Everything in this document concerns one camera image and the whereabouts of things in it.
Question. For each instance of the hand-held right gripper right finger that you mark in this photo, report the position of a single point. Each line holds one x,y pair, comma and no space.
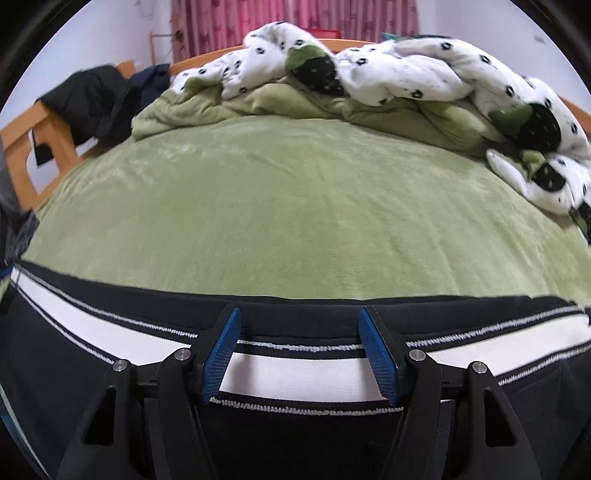
381,360

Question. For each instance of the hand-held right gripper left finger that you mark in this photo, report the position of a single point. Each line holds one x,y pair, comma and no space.
221,355

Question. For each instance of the black pants with white stripe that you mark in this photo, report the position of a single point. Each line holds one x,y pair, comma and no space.
295,438

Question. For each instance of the green fleece bed sheet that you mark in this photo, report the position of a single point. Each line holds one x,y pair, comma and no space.
295,207

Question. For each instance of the crumpled green fleece blanket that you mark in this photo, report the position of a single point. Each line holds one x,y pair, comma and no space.
258,104

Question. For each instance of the grey cloth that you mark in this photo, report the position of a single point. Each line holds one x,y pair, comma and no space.
7,198

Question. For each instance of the navy blue garment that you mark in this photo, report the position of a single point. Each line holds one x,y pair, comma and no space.
150,85

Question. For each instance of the black jacket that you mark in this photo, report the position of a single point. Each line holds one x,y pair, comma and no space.
92,99

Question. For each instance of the white floral quilt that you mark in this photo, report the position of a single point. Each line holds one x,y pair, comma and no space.
406,74

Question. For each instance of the wooden rack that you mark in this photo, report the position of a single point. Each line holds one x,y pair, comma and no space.
151,50

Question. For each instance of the teal cloth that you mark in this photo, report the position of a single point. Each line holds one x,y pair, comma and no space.
390,36

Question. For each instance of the pink striped curtain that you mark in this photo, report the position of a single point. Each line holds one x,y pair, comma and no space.
221,23

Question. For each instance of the red box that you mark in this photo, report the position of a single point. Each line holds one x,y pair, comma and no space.
325,32

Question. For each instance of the wooden bed frame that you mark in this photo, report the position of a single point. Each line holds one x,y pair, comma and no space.
18,152

